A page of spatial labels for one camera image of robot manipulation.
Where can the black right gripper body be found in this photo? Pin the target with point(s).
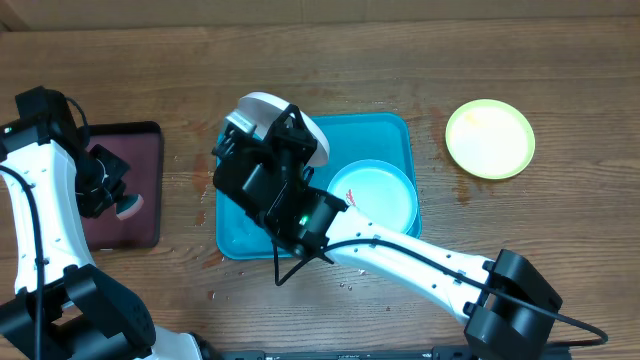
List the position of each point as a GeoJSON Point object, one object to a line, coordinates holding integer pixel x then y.
{"type": "Point", "coordinates": [297, 163]}

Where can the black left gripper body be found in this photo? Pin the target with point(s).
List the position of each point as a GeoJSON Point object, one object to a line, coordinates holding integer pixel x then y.
{"type": "Point", "coordinates": [98, 177]}

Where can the pink green sponge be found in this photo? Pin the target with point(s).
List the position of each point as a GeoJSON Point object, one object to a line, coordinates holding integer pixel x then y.
{"type": "Point", "coordinates": [128, 206]}

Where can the yellow-green plate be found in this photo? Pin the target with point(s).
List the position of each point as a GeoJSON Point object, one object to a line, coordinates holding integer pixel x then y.
{"type": "Point", "coordinates": [490, 139]}

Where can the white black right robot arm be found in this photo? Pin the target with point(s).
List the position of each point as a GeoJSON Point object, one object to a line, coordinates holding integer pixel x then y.
{"type": "Point", "coordinates": [506, 307]}

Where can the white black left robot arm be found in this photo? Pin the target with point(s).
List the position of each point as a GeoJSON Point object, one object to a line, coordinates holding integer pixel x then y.
{"type": "Point", "coordinates": [64, 306]}

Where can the black tray of reddish water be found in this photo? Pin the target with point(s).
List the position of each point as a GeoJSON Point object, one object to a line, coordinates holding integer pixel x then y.
{"type": "Point", "coordinates": [141, 146]}

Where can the blue plastic tray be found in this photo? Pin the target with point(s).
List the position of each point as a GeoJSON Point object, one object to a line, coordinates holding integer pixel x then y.
{"type": "Point", "coordinates": [378, 136]}

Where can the light blue plate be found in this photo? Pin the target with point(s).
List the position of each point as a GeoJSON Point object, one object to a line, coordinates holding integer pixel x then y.
{"type": "Point", "coordinates": [381, 191]}

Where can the brown cardboard backdrop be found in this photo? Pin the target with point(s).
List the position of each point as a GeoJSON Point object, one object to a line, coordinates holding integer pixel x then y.
{"type": "Point", "coordinates": [53, 15]}

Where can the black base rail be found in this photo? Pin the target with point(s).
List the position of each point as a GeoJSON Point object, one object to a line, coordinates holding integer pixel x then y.
{"type": "Point", "coordinates": [457, 352]}

